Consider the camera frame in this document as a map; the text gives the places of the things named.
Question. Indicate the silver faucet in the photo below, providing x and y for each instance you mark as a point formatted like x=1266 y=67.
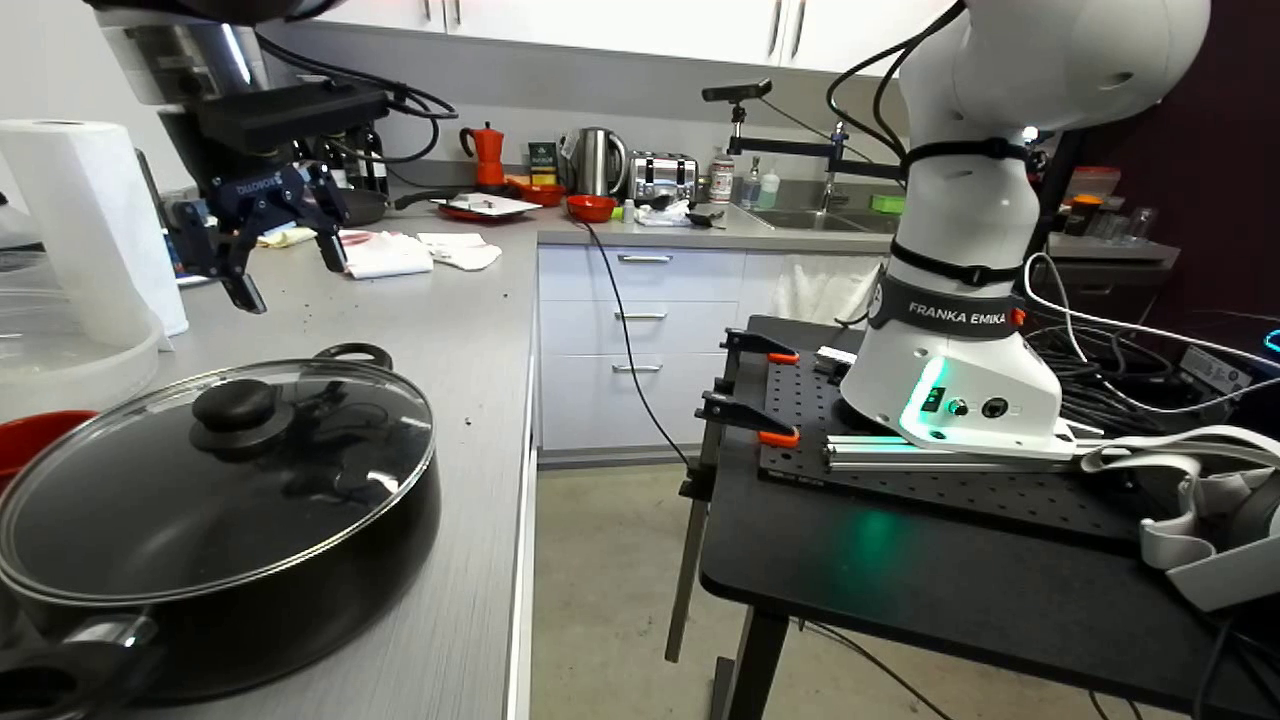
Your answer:
x=836 y=153

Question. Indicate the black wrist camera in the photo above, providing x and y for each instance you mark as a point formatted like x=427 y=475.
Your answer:
x=292 y=119

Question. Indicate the black pot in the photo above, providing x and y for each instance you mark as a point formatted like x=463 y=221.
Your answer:
x=307 y=600

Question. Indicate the white drawer cabinet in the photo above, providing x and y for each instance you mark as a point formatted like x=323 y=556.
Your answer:
x=747 y=344

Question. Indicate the steel sink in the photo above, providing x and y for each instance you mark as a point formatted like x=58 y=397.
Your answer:
x=824 y=213

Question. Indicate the glass lid with black knob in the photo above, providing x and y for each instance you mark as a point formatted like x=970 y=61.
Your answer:
x=332 y=455

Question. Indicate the white rag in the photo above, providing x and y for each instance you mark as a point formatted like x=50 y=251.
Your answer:
x=662 y=213

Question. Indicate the small red bowl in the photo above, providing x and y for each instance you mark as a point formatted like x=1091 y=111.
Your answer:
x=588 y=209

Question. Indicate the red moka pot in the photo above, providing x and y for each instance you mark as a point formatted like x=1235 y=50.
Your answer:
x=486 y=159

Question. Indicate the green sponge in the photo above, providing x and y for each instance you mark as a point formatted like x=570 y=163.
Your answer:
x=891 y=206

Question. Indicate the crumpled white cloth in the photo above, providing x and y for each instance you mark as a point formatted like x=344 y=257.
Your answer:
x=467 y=251

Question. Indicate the folded white cloth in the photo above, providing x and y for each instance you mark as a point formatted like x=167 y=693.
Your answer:
x=386 y=257

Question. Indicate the black bar clamp orange pad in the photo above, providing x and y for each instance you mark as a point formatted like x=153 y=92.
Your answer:
x=742 y=413

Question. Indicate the translucent plastic bowl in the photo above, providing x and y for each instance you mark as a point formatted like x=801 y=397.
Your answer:
x=53 y=375

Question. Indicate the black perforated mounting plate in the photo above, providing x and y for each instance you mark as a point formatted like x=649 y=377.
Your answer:
x=807 y=400

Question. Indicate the black frying pan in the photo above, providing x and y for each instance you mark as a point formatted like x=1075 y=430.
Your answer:
x=363 y=206

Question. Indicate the large red bowl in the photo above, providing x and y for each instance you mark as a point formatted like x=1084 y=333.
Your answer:
x=25 y=434

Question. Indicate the white wall cabinets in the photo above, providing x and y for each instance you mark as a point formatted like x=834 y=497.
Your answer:
x=642 y=24

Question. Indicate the grey plastic holder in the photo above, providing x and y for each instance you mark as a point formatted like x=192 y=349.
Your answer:
x=1215 y=561

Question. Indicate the silver toaster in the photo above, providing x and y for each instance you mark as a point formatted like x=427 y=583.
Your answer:
x=662 y=176

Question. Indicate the green tin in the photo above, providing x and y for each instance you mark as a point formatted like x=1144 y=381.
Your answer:
x=541 y=163

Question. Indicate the black table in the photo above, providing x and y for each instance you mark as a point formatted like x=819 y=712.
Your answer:
x=932 y=584

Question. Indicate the steel kettle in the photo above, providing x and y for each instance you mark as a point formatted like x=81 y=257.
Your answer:
x=603 y=164

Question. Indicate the soap bottle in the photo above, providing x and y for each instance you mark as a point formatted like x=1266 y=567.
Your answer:
x=722 y=176

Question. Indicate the yellow cloth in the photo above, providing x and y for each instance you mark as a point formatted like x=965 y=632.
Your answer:
x=286 y=236

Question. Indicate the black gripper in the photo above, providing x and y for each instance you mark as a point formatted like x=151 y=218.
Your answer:
x=255 y=195

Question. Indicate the white plate red rim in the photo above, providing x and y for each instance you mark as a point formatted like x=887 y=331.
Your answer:
x=486 y=206

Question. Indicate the white paper towel roll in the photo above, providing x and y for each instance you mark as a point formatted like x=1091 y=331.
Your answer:
x=81 y=213

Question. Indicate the aluminium rail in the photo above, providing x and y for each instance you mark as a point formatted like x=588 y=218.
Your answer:
x=932 y=448

